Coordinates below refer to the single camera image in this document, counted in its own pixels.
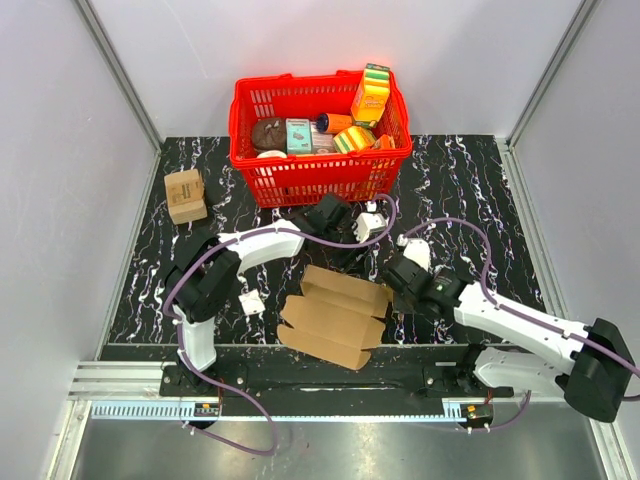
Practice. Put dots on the brown round chocolate cake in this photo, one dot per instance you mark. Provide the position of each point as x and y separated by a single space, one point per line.
269 134

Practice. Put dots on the orange blue can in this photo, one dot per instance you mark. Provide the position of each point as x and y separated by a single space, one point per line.
333 124

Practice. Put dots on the small orange packet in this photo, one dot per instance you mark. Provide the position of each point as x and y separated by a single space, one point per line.
384 142

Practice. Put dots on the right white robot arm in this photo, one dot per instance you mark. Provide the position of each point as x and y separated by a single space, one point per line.
589 366

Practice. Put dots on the small white paper card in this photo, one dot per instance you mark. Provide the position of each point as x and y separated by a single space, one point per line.
251 303

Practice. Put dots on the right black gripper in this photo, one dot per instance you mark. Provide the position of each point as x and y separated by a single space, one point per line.
400 306

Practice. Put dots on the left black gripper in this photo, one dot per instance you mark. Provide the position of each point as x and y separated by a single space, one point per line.
354 261

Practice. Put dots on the red plastic shopping basket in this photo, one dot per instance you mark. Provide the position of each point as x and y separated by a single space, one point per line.
305 179

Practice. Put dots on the yellow green sponge pack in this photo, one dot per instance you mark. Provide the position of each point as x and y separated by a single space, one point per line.
353 139

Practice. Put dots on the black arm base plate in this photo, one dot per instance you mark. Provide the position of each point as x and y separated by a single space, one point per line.
434 371

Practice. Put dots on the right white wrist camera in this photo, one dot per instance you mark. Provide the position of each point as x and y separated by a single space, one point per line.
415 249

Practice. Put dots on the small folded cardboard box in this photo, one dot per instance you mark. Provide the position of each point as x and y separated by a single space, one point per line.
185 196

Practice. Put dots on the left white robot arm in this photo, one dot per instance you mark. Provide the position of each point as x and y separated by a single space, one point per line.
200 280

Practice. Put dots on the teal snack box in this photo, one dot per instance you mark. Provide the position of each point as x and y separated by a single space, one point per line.
298 136

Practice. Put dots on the brown cardboard box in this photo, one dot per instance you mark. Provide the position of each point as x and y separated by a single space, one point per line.
336 318

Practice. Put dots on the tall orange yellow carton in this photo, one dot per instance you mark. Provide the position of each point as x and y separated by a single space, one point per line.
371 95

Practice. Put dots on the pink white snack box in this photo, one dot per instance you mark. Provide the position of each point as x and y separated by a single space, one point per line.
321 143

